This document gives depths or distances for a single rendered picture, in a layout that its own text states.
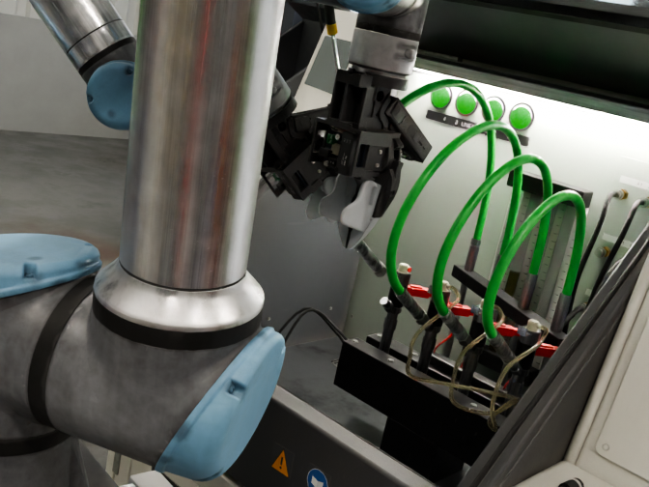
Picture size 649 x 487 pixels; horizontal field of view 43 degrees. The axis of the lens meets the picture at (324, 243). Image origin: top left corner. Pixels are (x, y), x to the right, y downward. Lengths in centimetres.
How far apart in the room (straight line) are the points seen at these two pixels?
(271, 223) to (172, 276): 101
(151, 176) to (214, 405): 15
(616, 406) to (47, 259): 78
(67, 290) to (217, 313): 13
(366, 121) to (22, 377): 50
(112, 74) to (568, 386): 67
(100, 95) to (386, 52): 31
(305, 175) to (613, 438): 53
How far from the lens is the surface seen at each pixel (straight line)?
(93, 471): 80
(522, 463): 108
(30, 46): 779
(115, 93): 92
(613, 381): 116
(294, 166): 108
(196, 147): 49
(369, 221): 97
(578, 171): 147
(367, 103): 92
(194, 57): 48
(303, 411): 117
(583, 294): 147
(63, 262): 60
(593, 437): 117
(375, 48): 92
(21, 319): 60
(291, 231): 156
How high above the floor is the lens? 147
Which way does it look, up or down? 15 degrees down
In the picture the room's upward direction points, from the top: 12 degrees clockwise
